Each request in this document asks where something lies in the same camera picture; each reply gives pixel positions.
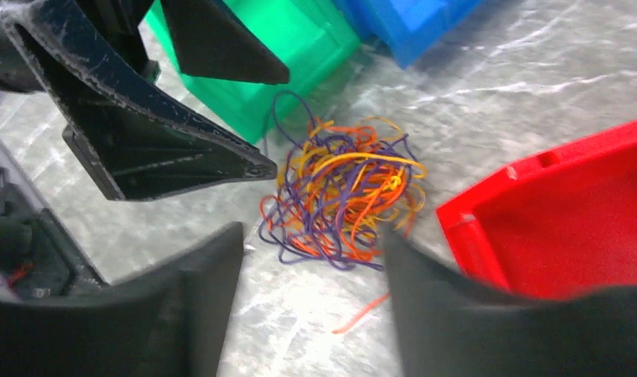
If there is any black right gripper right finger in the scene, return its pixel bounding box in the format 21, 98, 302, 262
383, 232, 637, 376

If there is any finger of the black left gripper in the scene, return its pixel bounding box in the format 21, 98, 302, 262
0, 1, 276, 201
160, 0, 291, 85

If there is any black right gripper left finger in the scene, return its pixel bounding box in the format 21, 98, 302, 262
0, 221, 243, 376

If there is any orange thin cable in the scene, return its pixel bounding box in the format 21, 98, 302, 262
259, 123, 418, 335

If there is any purple thin cable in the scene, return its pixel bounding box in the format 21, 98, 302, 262
258, 90, 420, 272

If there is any green plastic bin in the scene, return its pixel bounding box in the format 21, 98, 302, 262
143, 0, 362, 145

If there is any red plastic bin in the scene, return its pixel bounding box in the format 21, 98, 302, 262
437, 120, 637, 299

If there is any blue plastic bin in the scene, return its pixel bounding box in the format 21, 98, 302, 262
333, 0, 482, 69

